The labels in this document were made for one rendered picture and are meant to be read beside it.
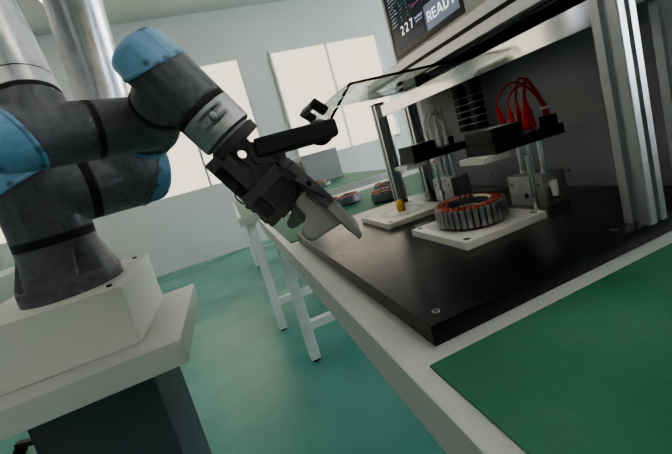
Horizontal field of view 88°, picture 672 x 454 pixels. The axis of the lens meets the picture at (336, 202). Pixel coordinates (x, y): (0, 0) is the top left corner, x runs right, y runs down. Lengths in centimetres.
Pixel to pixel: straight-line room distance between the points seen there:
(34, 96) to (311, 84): 514
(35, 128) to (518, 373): 53
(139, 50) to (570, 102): 68
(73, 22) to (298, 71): 492
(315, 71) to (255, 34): 99
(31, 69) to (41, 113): 6
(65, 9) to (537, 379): 79
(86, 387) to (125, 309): 11
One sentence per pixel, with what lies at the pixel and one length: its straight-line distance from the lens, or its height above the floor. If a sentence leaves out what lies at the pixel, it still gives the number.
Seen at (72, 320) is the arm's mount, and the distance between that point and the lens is 67.
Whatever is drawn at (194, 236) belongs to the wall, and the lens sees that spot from 526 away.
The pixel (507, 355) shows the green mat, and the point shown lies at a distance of 35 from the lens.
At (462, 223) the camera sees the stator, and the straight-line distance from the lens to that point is 56.
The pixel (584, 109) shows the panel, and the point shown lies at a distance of 76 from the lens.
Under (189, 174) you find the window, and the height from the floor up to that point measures 122.
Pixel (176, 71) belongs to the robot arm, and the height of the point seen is 109.
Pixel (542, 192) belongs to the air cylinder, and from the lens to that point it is 67.
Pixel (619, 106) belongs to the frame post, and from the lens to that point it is 54.
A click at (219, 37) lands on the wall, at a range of 559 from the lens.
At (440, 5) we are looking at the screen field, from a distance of 80.
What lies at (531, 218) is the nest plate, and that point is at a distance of 59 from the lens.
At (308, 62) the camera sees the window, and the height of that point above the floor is 238.
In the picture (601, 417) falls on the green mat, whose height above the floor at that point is 75.
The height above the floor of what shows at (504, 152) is 88.
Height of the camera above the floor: 95
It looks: 8 degrees down
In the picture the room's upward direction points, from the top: 16 degrees counter-clockwise
